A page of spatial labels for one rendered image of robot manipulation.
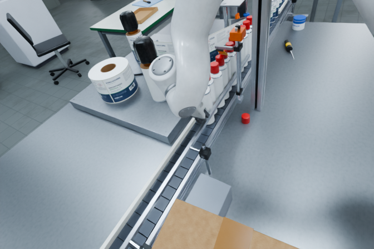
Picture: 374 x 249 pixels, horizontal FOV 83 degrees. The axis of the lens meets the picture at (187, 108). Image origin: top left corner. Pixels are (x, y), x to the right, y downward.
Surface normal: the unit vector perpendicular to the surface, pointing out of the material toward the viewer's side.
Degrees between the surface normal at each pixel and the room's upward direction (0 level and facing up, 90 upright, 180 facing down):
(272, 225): 0
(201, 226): 0
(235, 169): 0
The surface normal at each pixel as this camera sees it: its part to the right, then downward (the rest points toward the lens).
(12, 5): 0.85, 0.22
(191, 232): -0.18, -0.72
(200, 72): 0.46, 0.20
